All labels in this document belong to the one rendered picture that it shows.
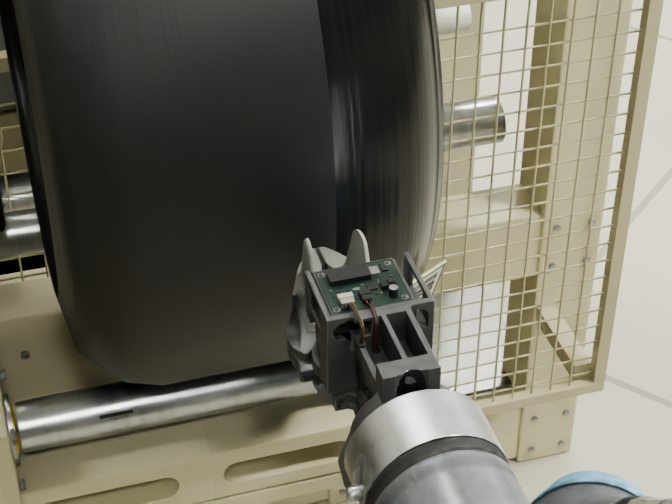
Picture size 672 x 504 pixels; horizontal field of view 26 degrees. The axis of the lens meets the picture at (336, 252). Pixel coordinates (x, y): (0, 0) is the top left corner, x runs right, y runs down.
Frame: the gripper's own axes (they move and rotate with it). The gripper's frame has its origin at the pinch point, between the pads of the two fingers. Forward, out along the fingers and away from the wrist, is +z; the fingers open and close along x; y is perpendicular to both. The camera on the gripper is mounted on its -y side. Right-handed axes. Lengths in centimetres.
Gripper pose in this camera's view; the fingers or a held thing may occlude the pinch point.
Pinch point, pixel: (320, 268)
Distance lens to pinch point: 104.7
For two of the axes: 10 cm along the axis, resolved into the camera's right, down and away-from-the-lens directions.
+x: -9.6, 1.8, -2.2
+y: 0.0, -7.9, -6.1
